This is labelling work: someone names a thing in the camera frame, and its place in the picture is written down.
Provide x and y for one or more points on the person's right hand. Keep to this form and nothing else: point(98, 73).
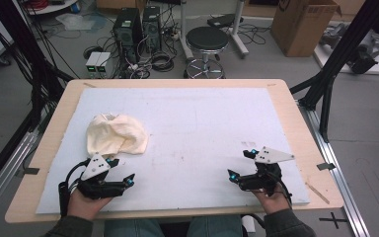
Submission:
point(274, 204)

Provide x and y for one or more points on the white round table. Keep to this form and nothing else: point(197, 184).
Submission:
point(56, 7)

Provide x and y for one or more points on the brown cardboard box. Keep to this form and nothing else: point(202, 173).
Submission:
point(301, 28)

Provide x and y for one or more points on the person's left leg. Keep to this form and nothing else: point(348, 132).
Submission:
point(133, 228)

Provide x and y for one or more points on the large black computer tower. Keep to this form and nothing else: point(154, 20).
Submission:
point(126, 29)

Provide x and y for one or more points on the black metal frame post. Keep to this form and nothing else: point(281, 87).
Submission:
point(343, 49)
point(18, 33)

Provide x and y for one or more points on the cream printed cloth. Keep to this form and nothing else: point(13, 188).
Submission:
point(115, 135)

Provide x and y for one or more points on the person's left hand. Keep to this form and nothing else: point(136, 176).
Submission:
point(84, 207)

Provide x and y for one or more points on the person's right leg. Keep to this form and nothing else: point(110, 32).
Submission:
point(213, 227)

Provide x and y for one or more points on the clear plastic sheet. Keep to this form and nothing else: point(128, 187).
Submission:
point(75, 21)

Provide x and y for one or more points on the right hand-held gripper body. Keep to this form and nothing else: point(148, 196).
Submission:
point(266, 179)

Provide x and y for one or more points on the white foam board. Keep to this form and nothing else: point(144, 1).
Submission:
point(194, 115)

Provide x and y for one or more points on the person's leg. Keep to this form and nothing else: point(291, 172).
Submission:
point(213, 227)
point(133, 228)

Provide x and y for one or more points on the grey and black device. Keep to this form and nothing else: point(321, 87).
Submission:
point(363, 54)

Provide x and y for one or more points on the flat black stand base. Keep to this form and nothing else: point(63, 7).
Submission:
point(223, 20)

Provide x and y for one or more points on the slim black computer tower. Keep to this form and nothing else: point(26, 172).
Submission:
point(152, 28)

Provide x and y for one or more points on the black tape piece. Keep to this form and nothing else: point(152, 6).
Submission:
point(325, 166)
point(31, 171)

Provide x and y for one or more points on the white power supply box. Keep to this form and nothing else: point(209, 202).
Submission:
point(103, 62)
point(92, 62)

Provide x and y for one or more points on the white metal stand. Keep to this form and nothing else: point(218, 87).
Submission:
point(238, 29)

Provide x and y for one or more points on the black round stool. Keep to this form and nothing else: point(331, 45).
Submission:
point(207, 38)

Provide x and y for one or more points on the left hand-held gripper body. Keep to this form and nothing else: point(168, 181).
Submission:
point(95, 168)

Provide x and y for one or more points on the aluminium rail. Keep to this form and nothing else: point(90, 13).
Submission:
point(6, 171)
point(339, 177)

